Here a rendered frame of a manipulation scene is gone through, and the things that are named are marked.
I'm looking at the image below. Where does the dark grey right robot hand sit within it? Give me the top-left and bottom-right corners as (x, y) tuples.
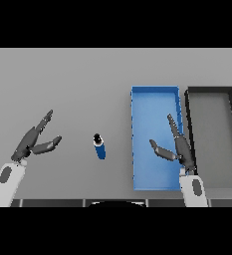
(148, 114), (198, 174)

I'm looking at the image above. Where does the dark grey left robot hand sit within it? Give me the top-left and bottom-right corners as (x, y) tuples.
(10, 109), (63, 163)

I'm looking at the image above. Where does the dark grey bin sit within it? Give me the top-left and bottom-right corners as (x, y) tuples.
(184, 86), (232, 190)

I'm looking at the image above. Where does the blue bin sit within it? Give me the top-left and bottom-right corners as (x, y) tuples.
(130, 85), (183, 192)

